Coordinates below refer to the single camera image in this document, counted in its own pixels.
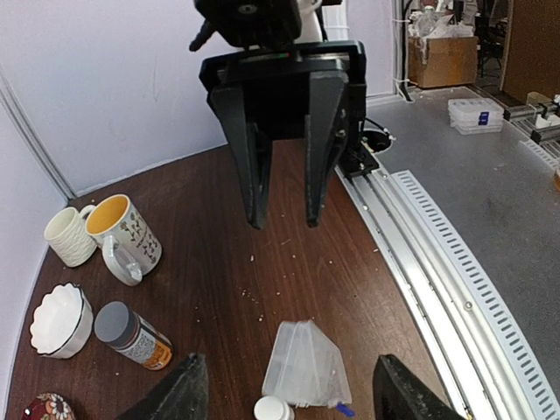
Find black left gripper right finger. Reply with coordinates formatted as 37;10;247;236
372;354;463;420

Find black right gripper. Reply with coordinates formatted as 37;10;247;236
199;40;367;229

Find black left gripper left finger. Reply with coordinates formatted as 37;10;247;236
117;353;209;420

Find small white pill bottle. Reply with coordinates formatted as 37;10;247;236
253;395;295;420

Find clear plastic pill organizer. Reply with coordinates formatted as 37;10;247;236
262;320;352;409

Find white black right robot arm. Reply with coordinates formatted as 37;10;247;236
189;1;367;229

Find grey lid supplement bottle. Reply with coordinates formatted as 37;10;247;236
94;301;173;371

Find red floral plate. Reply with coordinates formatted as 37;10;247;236
21;392;76;420

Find white scalloped bowl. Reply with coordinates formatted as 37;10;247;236
30;283;94;359

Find floral mug yellow inside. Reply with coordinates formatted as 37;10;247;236
86;194;163;286

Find cardboard box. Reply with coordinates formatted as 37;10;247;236
409;37;478;89

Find stacked clear organizer boxes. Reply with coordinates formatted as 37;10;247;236
448;98;504;136

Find cream ribbed ceramic mug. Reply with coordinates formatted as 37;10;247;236
44;205;97;268

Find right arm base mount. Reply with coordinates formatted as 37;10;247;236
339;117;396;179

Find right aluminium frame post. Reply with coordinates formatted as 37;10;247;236
1;66;78;201

